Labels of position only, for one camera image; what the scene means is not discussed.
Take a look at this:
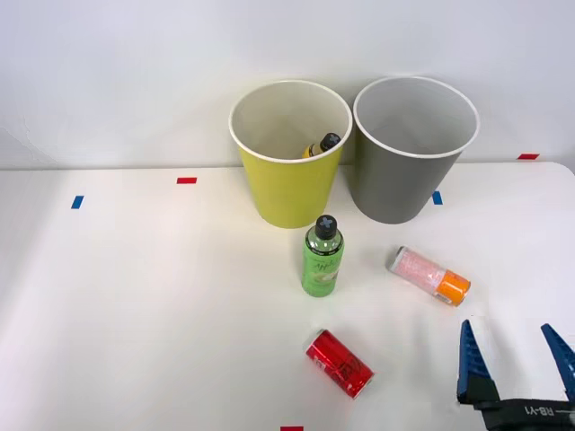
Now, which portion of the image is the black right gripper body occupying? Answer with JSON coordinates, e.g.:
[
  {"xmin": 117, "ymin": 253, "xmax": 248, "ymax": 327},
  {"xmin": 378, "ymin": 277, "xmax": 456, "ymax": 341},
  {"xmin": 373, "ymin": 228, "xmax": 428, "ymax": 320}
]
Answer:
[{"xmin": 471, "ymin": 396, "xmax": 575, "ymax": 431}]

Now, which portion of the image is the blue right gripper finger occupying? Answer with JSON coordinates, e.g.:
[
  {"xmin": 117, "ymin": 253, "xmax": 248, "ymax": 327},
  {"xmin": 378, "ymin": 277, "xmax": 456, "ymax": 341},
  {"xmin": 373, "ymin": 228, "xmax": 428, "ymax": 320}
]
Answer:
[
  {"xmin": 456, "ymin": 319, "xmax": 500, "ymax": 406},
  {"xmin": 540, "ymin": 323, "xmax": 575, "ymax": 403}
]

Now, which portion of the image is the yellow bottle with black cap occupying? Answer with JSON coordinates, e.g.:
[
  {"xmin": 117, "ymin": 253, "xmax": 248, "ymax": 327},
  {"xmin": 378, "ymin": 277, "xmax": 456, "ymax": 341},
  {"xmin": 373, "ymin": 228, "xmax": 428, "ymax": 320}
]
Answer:
[{"xmin": 301, "ymin": 132, "xmax": 341, "ymax": 160}]

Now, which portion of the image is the pink and orange drink can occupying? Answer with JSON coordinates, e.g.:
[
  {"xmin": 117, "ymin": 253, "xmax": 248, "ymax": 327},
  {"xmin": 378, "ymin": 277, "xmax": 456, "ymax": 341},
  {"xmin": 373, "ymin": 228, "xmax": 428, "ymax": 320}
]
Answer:
[{"xmin": 386, "ymin": 245, "xmax": 472, "ymax": 308}]

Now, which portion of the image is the red drink can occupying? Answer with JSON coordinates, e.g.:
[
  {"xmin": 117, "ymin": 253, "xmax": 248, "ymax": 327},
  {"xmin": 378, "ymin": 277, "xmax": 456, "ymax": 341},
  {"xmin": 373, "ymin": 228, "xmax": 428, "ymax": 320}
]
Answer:
[{"xmin": 305, "ymin": 329, "xmax": 376, "ymax": 400}]

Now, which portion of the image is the green bottle with black cap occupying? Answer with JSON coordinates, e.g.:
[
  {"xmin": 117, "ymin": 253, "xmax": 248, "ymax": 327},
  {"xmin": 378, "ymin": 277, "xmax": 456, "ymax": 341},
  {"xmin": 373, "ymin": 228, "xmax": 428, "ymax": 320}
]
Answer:
[{"xmin": 301, "ymin": 215, "xmax": 346, "ymax": 298}]

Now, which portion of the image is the grey plastic waste bin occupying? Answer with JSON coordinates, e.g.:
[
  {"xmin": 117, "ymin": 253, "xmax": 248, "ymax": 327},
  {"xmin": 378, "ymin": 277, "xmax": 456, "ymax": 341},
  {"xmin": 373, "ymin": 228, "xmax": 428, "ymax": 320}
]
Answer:
[{"xmin": 349, "ymin": 75, "xmax": 481, "ymax": 225}]

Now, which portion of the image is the yellow-green plastic waste bin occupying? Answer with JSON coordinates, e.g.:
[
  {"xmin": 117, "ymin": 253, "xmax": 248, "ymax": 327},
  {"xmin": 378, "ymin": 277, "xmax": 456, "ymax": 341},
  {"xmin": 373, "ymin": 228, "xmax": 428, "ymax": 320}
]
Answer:
[{"xmin": 228, "ymin": 79, "xmax": 353, "ymax": 229}]

